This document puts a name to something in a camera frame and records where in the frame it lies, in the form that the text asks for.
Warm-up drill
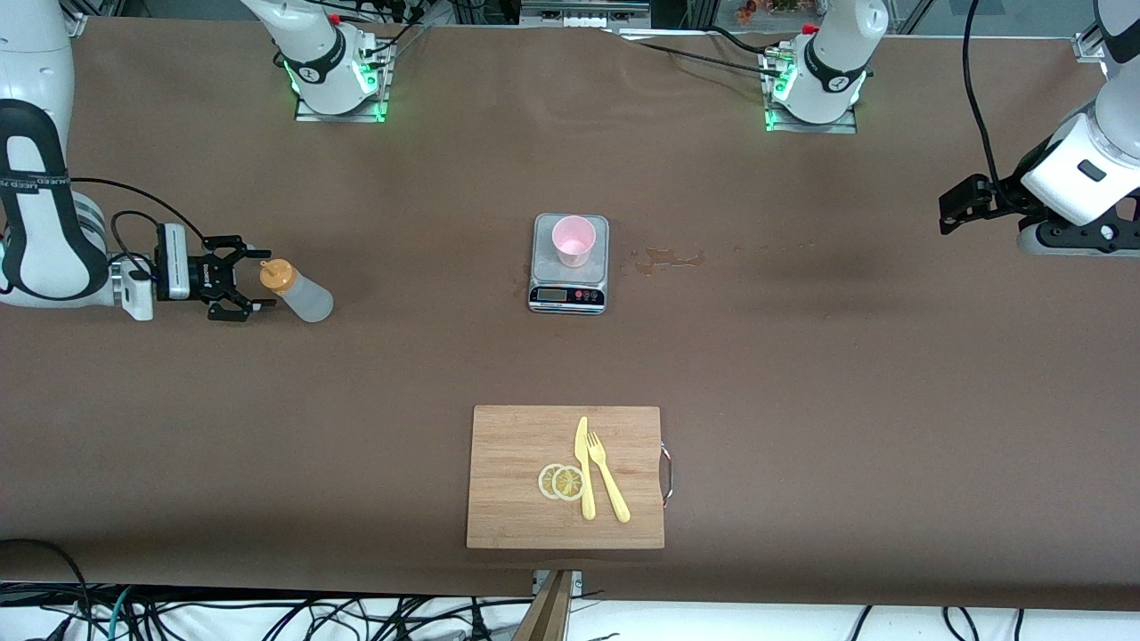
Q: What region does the pink plastic cup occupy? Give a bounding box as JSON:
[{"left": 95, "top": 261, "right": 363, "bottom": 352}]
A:
[{"left": 551, "top": 215, "right": 597, "bottom": 269}]

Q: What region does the wooden beam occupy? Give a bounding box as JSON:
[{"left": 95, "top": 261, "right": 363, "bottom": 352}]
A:
[{"left": 512, "top": 570, "right": 575, "bottom": 641}]

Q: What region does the brown table cover sheet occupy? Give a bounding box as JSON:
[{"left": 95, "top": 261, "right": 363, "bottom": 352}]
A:
[{"left": 0, "top": 16, "right": 1140, "bottom": 613}]

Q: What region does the clear sauce bottle orange cap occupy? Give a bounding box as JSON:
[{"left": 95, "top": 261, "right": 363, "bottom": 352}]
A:
[{"left": 259, "top": 258, "right": 335, "bottom": 323}]

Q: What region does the teal cable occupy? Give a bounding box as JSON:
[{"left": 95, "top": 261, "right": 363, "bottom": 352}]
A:
[{"left": 105, "top": 586, "right": 136, "bottom": 641}]

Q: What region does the silver digital kitchen scale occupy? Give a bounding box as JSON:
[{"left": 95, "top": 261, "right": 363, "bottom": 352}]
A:
[{"left": 528, "top": 214, "right": 610, "bottom": 315}]

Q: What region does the yellow plastic knife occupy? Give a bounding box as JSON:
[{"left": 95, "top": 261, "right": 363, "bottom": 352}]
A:
[{"left": 574, "top": 416, "right": 597, "bottom": 521}]

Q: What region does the grey power strip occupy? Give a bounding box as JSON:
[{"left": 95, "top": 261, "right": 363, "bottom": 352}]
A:
[{"left": 521, "top": 0, "right": 651, "bottom": 29}]

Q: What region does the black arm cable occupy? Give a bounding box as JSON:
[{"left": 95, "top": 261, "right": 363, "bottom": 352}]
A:
[
  {"left": 964, "top": 0, "right": 1012, "bottom": 192},
  {"left": 69, "top": 176, "right": 208, "bottom": 272}
]

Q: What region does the bamboo cutting board metal handle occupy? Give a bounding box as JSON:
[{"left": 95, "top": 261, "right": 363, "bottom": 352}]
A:
[{"left": 466, "top": 405, "right": 673, "bottom": 550}]

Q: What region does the spilled liquid puddle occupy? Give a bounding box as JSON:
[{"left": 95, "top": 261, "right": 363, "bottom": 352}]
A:
[{"left": 634, "top": 247, "right": 706, "bottom": 275}]

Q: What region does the yellow plastic fork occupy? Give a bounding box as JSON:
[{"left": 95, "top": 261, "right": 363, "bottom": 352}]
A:
[{"left": 587, "top": 431, "right": 631, "bottom": 523}]

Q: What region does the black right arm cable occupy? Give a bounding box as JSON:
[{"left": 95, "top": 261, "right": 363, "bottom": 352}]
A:
[{"left": 69, "top": 176, "right": 208, "bottom": 272}]

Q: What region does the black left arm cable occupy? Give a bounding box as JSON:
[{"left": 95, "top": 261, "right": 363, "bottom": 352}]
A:
[{"left": 964, "top": 0, "right": 1012, "bottom": 192}]

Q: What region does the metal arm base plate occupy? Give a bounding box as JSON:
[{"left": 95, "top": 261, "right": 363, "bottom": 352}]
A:
[
  {"left": 294, "top": 89, "right": 389, "bottom": 124},
  {"left": 764, "top": 107, "right": 858, "bottom": 134}
]

